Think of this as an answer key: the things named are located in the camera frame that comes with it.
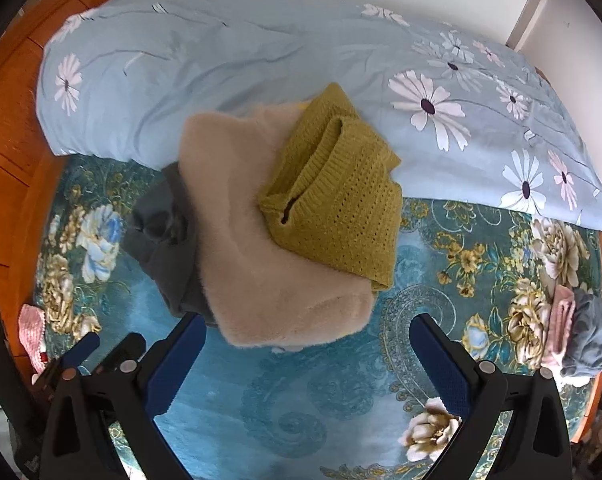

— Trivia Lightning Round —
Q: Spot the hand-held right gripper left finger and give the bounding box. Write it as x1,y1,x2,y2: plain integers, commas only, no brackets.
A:
40,312,208,480

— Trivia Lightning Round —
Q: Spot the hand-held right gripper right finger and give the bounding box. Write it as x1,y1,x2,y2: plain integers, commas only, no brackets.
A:
409,312,574,480

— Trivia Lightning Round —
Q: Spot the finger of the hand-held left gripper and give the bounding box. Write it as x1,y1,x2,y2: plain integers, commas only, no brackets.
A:
34,333,102,397
93,333,148,374

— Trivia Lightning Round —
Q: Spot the beige fuzzy sweater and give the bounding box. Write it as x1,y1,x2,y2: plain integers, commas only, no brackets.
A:
178,102,377,351

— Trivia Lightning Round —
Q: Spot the olive green knit sweater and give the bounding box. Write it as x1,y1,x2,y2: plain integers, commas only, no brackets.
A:
258,82,404,291

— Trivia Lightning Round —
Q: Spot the pink knit cloth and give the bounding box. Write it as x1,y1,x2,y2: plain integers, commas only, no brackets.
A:
18,304,49,373

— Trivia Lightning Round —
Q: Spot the dark grey garment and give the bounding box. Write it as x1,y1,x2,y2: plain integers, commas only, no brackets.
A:
126,162,219,328

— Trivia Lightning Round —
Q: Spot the teal floral blanket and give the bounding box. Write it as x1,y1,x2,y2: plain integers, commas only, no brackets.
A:
31,152,602,480

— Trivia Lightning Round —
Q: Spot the pink folded garment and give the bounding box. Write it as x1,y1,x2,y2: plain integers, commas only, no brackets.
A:
541,285,576,368

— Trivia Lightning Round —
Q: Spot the blue-grey folded garment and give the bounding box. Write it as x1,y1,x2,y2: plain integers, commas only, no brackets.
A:
561,292,602,378

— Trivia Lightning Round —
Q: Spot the light blue floral duvet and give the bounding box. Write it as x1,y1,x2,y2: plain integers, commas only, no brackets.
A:
35,0,602,233

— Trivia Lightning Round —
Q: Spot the wooden bed frame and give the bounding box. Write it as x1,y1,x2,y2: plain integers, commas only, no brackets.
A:
0,0,602,446

